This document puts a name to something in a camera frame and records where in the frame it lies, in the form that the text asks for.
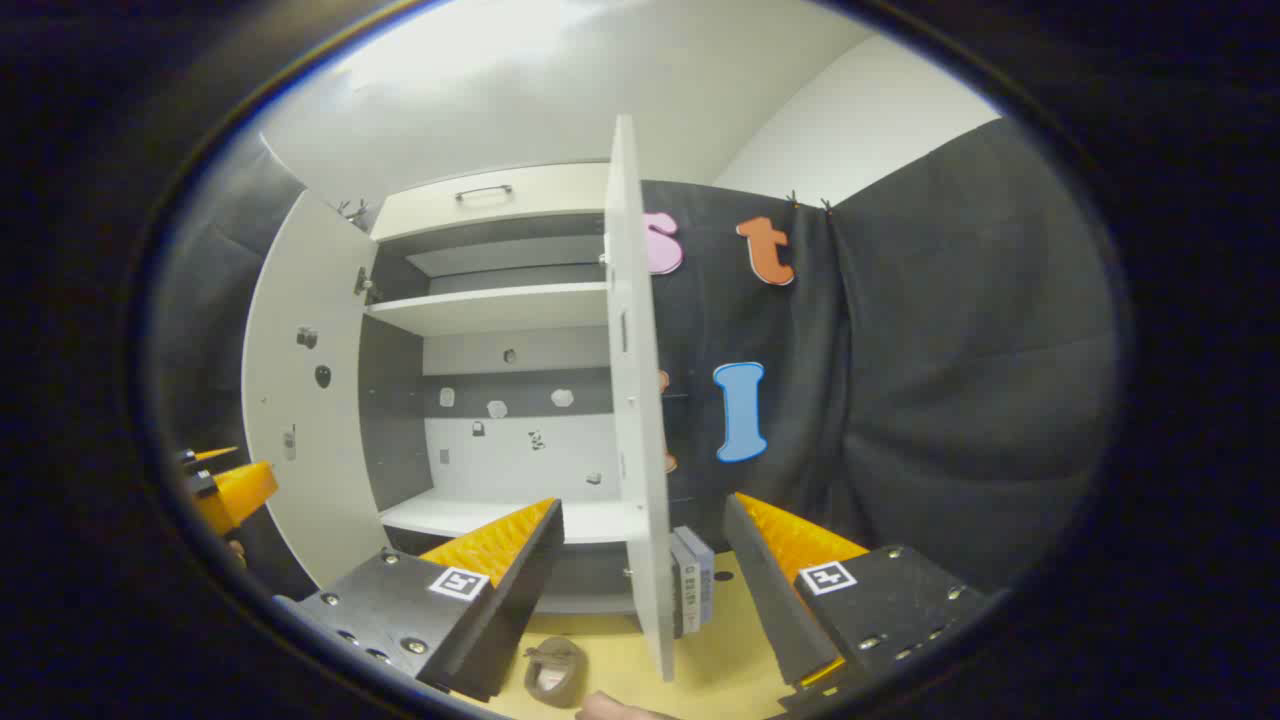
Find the white shoe cabinet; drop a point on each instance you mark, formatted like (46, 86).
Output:
(510, 305)

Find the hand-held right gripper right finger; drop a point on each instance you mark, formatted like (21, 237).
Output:
(765, 590)

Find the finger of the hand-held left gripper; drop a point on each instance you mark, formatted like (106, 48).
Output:
(212, 456)
(235, 495)

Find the white shoe cabinet door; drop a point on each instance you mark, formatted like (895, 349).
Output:
(300, 450)
(640, 450)

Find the brown fuzzy shoe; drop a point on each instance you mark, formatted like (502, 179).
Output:
(555, 680)

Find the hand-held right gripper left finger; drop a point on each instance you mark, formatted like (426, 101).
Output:
(505, 610)

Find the blue printed box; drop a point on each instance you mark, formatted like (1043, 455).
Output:
(697, 590)

